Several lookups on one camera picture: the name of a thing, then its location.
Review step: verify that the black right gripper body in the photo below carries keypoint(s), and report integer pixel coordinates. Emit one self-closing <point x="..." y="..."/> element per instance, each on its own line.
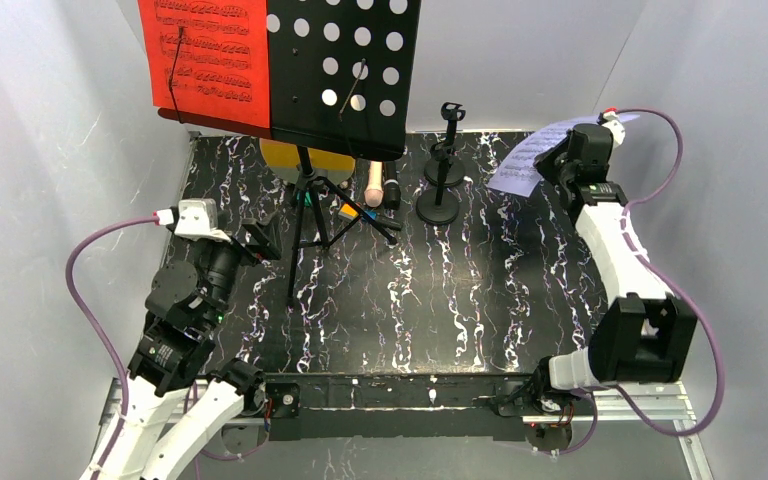
<point x="557" y="163"/>

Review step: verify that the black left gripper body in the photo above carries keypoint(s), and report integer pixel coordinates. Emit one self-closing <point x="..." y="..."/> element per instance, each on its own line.
<point x="255" y="240"/>

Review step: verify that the pink microphone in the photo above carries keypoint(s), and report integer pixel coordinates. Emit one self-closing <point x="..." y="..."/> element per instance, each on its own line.
<point x="373" y="194"/>

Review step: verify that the black handheld microphone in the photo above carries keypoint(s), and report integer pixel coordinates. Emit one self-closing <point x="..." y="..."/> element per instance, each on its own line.
<point x="391" y="186"/>

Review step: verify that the black tripod music stand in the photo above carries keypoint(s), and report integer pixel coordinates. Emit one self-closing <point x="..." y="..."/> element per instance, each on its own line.
<point x="340" y="75"/>

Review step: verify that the black desktop microphone stand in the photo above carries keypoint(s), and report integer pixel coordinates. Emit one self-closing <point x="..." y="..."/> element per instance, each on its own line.
<point x="438" y="206"/>

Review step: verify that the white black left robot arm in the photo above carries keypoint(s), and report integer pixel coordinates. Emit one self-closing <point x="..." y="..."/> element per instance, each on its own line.
<point x="187" y="301"/>

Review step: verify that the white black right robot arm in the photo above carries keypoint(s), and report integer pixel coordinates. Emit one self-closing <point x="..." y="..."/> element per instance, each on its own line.
<point x="645" y="334"/>

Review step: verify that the green and grey eraser block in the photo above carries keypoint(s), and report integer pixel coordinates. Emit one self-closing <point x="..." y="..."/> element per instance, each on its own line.
<point x="304" y="198"/>

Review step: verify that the round three-colour drawer cabinet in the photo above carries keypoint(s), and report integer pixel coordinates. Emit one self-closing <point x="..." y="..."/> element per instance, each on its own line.
<point x="284" y="161"/>

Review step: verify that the yellow and grey eraser block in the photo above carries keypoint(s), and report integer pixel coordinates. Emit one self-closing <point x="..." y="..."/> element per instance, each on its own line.
<point x="347" y="213"/>

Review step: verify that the red sheet music page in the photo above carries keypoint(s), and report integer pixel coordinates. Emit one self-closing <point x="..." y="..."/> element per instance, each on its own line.
<point x="208" y="58"/>

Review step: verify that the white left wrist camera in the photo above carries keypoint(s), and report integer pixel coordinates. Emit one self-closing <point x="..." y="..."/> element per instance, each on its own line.
<point x="193" y="219"/>

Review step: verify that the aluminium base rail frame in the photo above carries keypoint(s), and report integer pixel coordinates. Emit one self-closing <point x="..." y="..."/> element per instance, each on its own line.
<point x="399" y="318"/>

